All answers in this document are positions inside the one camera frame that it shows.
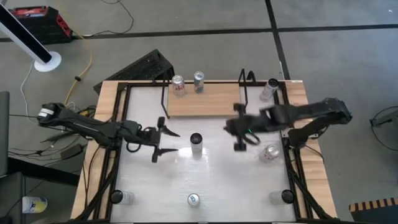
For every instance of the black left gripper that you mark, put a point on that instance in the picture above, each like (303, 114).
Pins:
(149, 137)

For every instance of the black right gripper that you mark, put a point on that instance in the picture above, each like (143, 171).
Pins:
(248, 123)

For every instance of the white Celsius can yellow-orange print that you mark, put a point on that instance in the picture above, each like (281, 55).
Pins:
(196, 145)

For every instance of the silver Diet Coke can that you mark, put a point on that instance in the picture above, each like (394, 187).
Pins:
(178, 84)
(269, 153)

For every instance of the white Celsius Peach Vibe can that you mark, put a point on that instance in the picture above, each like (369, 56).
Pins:
(122, 197)
(269, 89)

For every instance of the Red Bull Sugarfree can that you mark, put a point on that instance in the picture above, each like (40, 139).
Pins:
(193, 200)
(199, 81)

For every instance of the white Celsius energy drink can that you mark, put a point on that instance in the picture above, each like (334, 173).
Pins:
(281, 197)

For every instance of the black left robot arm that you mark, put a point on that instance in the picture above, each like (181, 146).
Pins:
(93, 127)

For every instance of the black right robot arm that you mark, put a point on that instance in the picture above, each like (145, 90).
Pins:
(311, 113)

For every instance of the black mesh metal stand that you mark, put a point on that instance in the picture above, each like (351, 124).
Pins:
(140, 70)

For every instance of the black power adapter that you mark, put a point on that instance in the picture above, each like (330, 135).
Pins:
(71, 151)

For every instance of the white and yellow canister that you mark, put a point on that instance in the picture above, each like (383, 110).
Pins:
(34, 204)

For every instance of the grey stand base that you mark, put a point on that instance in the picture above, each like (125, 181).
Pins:
(387, 119)

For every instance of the grey cabinet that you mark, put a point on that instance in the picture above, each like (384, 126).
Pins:
(3, 130)

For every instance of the black cart with hazard stripes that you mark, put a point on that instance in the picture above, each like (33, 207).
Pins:
(373, 213)

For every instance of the red and black toolbox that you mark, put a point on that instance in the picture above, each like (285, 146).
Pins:
(40, 23)

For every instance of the black metal table frame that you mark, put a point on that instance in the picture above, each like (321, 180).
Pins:
(146, 83)

